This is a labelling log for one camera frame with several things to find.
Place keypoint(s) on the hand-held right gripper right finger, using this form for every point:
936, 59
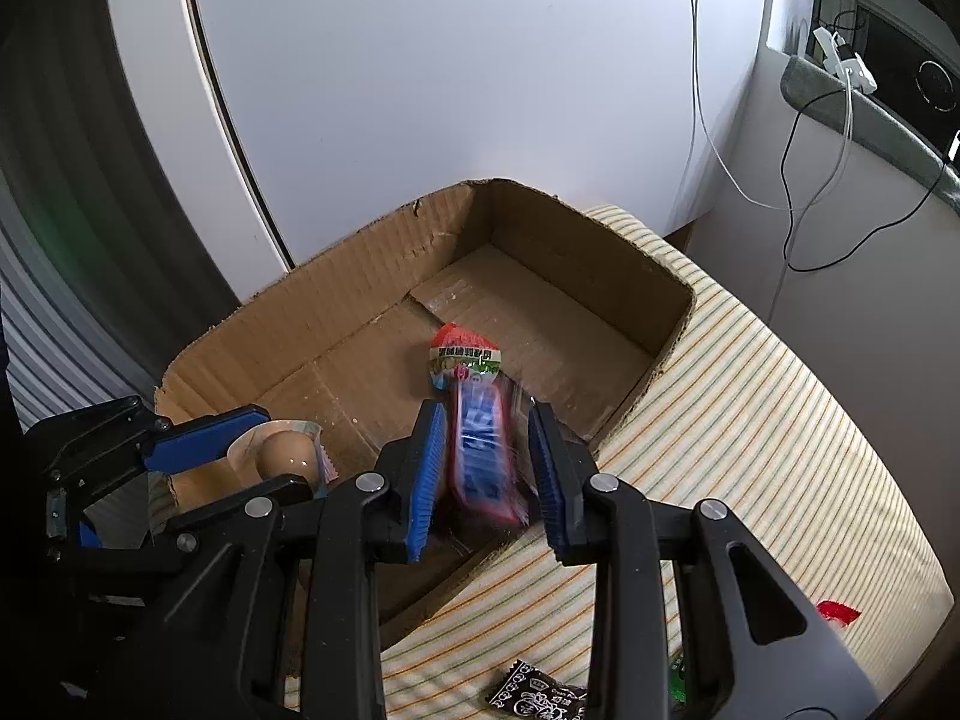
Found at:
546, 491

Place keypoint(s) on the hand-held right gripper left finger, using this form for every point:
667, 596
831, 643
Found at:
426, 484

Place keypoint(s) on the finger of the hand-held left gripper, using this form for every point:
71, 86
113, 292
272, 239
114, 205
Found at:
172, 549
202, 439

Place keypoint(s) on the blue and red wafer packet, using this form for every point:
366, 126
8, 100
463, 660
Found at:
480, 450

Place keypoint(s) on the clear packet with brown egg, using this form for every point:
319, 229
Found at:
289, 454

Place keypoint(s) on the brown cardboard box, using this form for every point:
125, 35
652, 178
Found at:
345, 330

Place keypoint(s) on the red clear candy packet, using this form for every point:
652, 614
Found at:
836, 611

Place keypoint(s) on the red and green snack packet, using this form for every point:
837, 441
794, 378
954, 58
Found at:
461, 356

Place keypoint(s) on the grey ribbed cloth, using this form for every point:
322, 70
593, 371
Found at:
67, 300

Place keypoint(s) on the black patterned candy packet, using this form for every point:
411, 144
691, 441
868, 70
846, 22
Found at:
532, 697

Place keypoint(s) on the striped bedsheet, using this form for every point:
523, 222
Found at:
750, 427

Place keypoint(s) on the white wardrobe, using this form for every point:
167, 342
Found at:
450, 75

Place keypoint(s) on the grey window sill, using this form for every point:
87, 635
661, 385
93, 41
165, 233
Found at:
862, 116

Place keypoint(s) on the white charger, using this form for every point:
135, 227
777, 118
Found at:
844, 60

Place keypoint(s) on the window frame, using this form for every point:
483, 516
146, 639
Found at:
892, 30

